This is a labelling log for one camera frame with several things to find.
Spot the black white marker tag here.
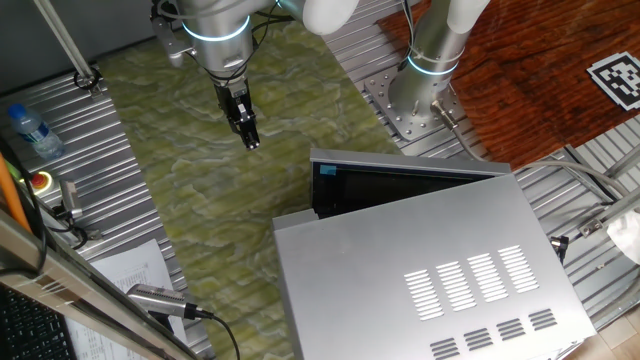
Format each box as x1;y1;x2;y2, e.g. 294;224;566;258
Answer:
586;51;640;112

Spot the orange pole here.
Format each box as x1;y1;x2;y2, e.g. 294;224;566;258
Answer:
0;152;32;234

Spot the aluminium profile bar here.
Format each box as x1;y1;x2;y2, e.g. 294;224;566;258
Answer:
577;144;640;239

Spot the small grey connector box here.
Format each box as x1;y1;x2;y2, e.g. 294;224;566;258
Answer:
58;178;84;221

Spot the clear plastic water bottle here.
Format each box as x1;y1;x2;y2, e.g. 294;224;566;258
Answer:
7;103;67;161

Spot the black camera cable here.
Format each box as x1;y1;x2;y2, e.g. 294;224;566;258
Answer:
193;307;242;360

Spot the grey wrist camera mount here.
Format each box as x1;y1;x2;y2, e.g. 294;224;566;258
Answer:
149;2;197;69

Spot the silver camera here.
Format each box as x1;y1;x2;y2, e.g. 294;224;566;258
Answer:
125;283;202;322

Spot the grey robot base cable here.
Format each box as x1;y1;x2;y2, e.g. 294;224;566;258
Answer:
430;98;632;199

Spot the printed white paper sheet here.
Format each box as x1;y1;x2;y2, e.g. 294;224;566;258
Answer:
64;238;189;360

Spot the black plug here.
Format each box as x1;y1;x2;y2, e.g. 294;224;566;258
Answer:
549;234;570;265

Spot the metal frame bar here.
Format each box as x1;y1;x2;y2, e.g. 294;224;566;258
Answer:
0;209;201;360

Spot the silver microwave body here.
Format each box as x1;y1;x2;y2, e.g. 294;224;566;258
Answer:
272;172;599;360

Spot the green marble pattern mat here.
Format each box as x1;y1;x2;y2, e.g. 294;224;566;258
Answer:
97;19;401;360

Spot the red yellow emergency stop button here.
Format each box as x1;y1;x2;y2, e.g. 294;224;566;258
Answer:
19;169;55;197

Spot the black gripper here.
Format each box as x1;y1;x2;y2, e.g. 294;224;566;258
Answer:
212;74;262;151

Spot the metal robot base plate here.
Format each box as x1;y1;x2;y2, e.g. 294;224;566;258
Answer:
363;64;494;144

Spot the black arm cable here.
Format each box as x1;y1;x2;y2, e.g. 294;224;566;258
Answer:
248;3;296;66

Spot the grey tripod pole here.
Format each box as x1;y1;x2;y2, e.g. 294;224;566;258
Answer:
32;0;104;96

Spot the black keyboard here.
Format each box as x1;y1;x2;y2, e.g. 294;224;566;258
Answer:
0;284;79;360

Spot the grey metal bracket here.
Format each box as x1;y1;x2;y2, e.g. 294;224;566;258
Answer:
308;147;512;221

